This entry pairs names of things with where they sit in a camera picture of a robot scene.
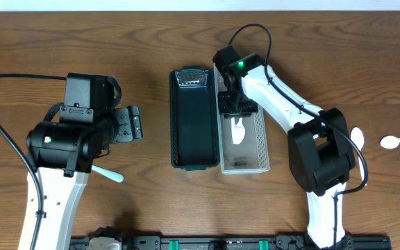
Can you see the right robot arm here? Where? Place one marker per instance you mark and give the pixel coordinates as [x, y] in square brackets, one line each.
[320, 151]

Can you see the white plastic spoon left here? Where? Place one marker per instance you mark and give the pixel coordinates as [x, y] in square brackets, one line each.
[114, 176]

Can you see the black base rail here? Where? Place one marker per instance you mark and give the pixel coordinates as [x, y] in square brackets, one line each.
[112, 238]

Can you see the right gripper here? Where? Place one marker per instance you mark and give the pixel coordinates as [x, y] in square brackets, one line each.
[237, 110]

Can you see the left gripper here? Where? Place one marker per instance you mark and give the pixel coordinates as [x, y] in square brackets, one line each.
[128, 124]

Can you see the black plastic basket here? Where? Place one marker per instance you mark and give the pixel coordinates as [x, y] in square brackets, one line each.
[193, 116]

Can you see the clear plastic basket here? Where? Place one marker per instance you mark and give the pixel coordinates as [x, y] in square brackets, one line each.
[249, 157]

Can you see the white spoon angled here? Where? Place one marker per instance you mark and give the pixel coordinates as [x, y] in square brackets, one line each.
[237, 130]

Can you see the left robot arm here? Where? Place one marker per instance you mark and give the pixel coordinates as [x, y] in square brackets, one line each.
[62, 149]

